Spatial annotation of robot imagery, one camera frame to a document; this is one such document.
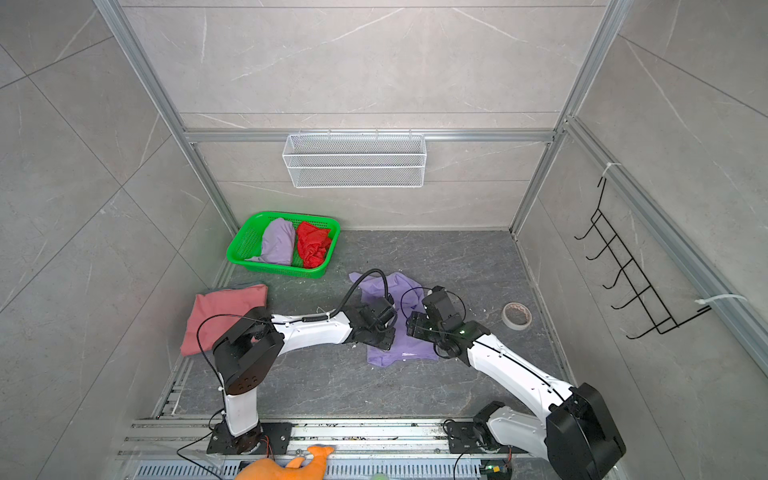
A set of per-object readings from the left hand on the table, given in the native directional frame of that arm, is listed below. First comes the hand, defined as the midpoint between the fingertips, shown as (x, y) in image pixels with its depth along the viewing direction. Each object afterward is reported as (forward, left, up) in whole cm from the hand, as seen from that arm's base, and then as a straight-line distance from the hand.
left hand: (392, 334), depth 90 cm
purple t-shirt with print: (+11, -5, +3) cm, 12 cm away
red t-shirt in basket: (+31, +27, +8) cm, 42 cm away
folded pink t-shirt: (+9, +56, +3) cm, 56 cm away
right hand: (0, -6, +7) cm, 10 cm away
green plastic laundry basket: (+36, +34, +3) cm, 50 cm away
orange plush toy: (-33, +24, +2) cm, 40 cm away
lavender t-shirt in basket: (+35, +41, +4) cm, 54 cm away
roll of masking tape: (+2, -38, 0) cm, 38 cm away
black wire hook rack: (+3, -55, +31) cm, 63 cm away
